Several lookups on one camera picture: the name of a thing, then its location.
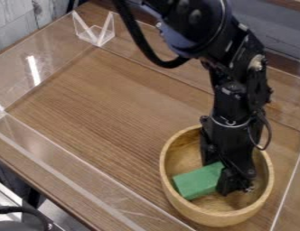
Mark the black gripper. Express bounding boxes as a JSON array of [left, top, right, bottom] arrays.
[[199, 115, 264, 196]]

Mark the green rectangular block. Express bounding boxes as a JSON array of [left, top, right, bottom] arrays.
[[171, 162, 223, 200]]

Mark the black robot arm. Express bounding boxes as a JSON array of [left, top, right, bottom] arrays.
[[111, 0, 273, 196]]

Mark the brown wooden bowl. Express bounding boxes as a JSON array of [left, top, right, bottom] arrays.
[[159, 125, 274, 227]]

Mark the clear acrylic tray wall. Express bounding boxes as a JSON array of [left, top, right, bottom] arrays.
[[0, 16, 300, 231]]

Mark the clear acrylic corner bracket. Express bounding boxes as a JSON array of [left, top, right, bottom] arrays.
[[71, 11, 115, 47]]

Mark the black cable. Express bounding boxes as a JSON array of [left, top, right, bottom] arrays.
[[0, 206, 54, 231]]

